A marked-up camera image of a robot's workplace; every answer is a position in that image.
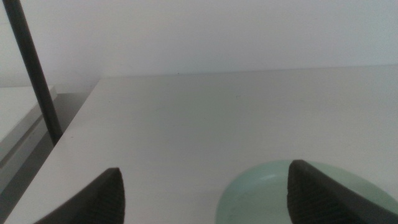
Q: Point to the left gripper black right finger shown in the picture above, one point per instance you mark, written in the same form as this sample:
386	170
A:
317	199

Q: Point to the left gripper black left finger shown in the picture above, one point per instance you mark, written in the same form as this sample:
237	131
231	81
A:
99	202

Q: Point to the pale green shallow bowl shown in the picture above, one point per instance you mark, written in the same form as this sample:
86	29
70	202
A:
255	199

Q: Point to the slim black pole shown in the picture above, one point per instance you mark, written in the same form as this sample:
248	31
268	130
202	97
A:
34	71

